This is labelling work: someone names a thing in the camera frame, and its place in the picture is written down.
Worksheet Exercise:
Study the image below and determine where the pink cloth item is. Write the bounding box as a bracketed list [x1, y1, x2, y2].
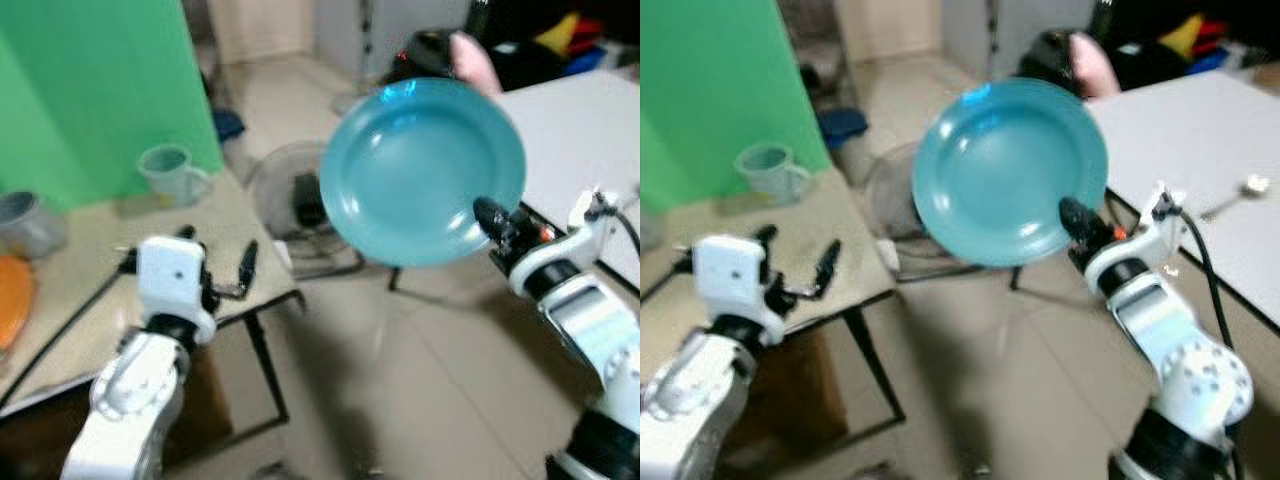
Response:
[448, 30, 503, 99]
[1068, 30, 1123, 101]

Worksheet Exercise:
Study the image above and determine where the grey floor fan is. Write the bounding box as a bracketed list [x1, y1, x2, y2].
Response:
[244, 140, 367, 279]
[864, 140, 963, 275]

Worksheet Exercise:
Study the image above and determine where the metal spoon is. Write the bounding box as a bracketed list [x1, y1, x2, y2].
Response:
[1198, 174, 1273, 223]

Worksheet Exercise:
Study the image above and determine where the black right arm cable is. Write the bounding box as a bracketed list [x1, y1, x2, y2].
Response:
[1160, 196, 1245, 353]
[596, 194, 641, 263]

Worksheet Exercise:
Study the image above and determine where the orange plate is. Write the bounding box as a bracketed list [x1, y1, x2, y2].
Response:
[0, 254, 38, 353]

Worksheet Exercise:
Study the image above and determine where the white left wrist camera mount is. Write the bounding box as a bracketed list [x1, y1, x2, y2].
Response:
[134, 235, 217, 339]
[692, 235, 773, 323]

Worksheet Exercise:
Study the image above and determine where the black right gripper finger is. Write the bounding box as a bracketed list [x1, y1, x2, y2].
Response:
[472, 196, 517, 247]
[1059, 196, 1103, 247]

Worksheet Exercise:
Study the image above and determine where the grey cabinet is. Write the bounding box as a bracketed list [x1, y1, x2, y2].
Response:
[940, 0, 1097, 83]
[314, 0, 475, 85]

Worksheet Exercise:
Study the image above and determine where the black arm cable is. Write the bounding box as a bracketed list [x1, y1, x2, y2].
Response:
[0, 250, 143, 403]
[1160, 196, 1245, 353]
[596, 194, 641, 263]
[640, 252, 699, 303]

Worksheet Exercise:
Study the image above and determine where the blue box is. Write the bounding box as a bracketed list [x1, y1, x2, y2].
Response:
[562, 48, 613, 77]
[1188, 46, 1233, 75]

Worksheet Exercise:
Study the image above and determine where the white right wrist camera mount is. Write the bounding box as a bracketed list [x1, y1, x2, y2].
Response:
[508, 188, 619, 281]
[1084, 183, 1193, 281]

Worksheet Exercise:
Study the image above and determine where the white table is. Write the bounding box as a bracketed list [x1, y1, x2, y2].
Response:
[388, 68, 641, 301]
[1010, 66, 1280, 337]

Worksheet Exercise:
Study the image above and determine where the black rounded object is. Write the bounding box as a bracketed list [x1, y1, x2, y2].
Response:
[1018, 28, 1081, 83]
[392, 30, 459, 87]

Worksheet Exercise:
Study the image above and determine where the dark blue bundle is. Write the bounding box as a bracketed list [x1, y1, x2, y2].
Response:
[211, 108, 247, 143]
[816, 106, 871, 153]

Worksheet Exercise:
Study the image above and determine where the pale green mug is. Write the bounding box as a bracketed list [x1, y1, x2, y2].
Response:
[137, 144, 213, 209]
[734, 142, 813, 207]

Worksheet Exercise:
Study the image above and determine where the beige table with black legs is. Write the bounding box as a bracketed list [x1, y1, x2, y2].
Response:
[0, 168, 307, 427]
[640, 166, 909, 425]

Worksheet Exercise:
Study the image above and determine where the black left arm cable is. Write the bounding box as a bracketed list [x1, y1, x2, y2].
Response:
[0, 250, 143, 403]
[640, 252, 699, 303]

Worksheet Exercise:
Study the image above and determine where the green backdrop screen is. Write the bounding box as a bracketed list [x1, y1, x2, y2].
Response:
[640, 0, 833, 215]
[0, 0, 225, 213]

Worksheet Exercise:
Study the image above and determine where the grey cup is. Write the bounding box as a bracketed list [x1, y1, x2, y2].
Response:
[0, 190, 69, 261]

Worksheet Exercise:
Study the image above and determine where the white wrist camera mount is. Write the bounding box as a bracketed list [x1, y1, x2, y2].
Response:
[508, 188, 619, 281]
[1084, 183, 1193, 281]
[134, 235, 217, 339]
[692, 235, 773, 323]

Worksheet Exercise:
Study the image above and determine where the teal round plate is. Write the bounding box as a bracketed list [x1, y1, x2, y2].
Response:
[911, 78, 1112, 269]
[319, 78, 528, 269]

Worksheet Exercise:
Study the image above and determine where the yellow item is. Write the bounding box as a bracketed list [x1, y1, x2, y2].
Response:
[532, 12, 583, 57]
[1158, 12, 1207, 57]

